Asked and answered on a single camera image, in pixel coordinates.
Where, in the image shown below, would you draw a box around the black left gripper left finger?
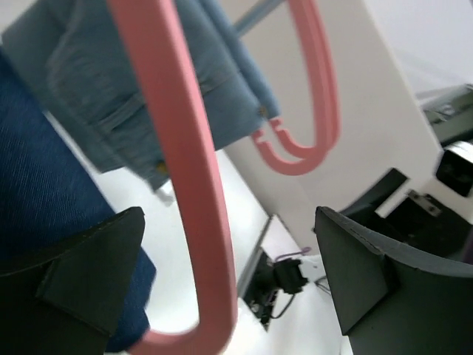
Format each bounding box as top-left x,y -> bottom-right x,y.
1,207 -> 145,355

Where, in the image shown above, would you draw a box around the light blue jeans right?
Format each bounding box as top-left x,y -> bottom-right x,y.
200,0 -> 280,118

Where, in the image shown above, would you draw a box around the pink hanger light jeans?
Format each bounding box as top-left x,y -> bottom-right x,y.
270,1 -> 340,165
251,0 -> 333,177

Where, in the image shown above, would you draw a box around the pink hanger light jeans right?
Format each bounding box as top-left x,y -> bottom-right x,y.
270,1 -> 340,165

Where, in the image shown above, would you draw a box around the aluminium table rail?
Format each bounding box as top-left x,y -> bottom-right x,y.
237,214 -> 277,299

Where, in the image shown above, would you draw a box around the light blue jeans left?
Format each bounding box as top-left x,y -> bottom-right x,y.
1,1 -> 263,190

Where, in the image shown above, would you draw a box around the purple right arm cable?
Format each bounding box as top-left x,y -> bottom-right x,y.
275,246 -> 311,262

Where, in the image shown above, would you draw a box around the dark blue denim trousers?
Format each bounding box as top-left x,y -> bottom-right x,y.
1,59 -> 156,353

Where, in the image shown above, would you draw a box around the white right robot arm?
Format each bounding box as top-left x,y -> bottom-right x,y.
270,255 -> 327,295

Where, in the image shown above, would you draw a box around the pink hanger light jeans left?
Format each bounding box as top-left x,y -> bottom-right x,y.
251,0 -> 333,177

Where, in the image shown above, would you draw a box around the silver clothes rack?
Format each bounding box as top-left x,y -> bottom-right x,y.
234,0 -> 284,37

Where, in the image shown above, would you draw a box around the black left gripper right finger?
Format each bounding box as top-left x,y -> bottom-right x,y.
315,207 -> 472,355

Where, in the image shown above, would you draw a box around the light blue jeans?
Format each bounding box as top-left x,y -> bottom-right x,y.
1,1 -> 263,190
200,0 -> 280,118

